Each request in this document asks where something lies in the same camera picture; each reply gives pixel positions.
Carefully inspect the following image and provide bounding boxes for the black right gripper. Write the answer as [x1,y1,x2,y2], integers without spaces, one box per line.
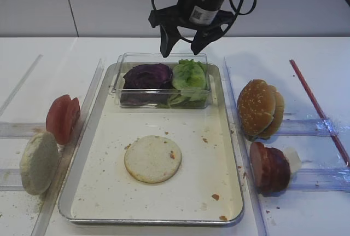
[149,0,233,57]

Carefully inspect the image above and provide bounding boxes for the green lettuce leaves in container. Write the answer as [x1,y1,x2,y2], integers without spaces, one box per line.
[157,59,208,108]

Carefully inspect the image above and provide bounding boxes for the red tomato slice rear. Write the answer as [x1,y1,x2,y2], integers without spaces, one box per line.
[63,97,80,145]

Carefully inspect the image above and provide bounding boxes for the red tomato slice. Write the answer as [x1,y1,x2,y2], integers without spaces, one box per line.
[63,97,80,145]
[46,94,72,145]

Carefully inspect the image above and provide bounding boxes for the red tomato slice front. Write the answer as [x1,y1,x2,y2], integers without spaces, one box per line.
[46,94,72,145]

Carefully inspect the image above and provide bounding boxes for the brown meat patties stack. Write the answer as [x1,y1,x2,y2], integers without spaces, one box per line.
[249,142,291,195]

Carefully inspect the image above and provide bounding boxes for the clear holder under patties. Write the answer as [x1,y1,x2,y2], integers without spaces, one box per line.
[288,168,349,192]

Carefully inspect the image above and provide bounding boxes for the purple cabbage leaves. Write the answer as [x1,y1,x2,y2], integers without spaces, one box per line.
[120,64,173,106]

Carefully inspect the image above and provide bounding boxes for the clear plastic vegetable container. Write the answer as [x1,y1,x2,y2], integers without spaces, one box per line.
[111,53,211,109]

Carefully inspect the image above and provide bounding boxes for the sesame burger bun top front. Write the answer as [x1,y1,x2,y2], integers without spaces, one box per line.
[237,79,276,136]

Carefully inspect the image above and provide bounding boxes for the silver metal baking tray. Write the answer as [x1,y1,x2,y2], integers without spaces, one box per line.
[58,64,244,226]

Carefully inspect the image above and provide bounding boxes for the burger bun rear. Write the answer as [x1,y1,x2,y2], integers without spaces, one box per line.
[258,85,285,140]

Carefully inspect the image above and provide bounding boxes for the bottom bun slice on tray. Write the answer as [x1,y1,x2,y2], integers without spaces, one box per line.
[124,135,182,184]

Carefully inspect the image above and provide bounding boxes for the clear holder under burger buns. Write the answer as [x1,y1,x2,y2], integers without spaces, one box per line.
[275,118,339,137]

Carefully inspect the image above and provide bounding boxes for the pale bun slice upright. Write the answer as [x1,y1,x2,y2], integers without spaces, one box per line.
[20,131,60,195]

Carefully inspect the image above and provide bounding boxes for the clear holder under tomatoes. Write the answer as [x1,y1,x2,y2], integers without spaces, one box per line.
[1,122,46,139]

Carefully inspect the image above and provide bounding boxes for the red plastic rod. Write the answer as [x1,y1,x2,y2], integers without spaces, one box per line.
[289,59,349,168]

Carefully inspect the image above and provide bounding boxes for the clear holder under pale bun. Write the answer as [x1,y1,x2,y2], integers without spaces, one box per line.
[0,169,24,191]

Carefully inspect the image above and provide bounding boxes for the clear rail right of tray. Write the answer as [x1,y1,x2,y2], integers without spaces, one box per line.
[223,57,269,236]

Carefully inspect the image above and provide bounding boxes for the clear rail of tray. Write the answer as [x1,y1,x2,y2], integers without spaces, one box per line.
[223,57,269,236]
[31,58,105,235]

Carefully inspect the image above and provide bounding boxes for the clear rail left of tray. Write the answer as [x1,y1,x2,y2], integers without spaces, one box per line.
[31,58,105,235]

